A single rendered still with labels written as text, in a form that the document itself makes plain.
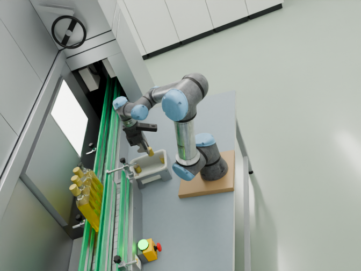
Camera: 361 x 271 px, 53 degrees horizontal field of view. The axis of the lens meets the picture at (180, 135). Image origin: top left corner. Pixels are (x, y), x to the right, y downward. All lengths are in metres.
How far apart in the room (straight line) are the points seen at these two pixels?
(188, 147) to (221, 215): 0.37
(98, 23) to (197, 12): 3.03
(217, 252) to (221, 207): 0.25
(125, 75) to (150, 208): 1.03
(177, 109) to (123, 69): 1.20
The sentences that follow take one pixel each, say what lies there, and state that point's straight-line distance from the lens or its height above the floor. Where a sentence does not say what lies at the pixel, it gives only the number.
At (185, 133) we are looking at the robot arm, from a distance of 1.53.
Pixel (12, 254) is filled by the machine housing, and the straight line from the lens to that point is 1.46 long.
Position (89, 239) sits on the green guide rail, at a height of 0.92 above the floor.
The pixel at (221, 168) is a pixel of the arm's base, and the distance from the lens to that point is 1.87.
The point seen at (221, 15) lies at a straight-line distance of 5.40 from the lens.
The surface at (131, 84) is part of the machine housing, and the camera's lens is 2.60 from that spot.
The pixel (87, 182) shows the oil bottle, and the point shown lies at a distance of 1.75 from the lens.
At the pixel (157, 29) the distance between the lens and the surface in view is 5.35.
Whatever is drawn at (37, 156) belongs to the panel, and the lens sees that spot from 1.72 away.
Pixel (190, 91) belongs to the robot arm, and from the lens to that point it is 1.42.
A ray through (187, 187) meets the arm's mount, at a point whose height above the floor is 0.78.
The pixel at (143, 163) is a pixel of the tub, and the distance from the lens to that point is 2.15.
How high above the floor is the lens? 2.06
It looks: 35 degrees down
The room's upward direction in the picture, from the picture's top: 24 degrees counter-clockwise
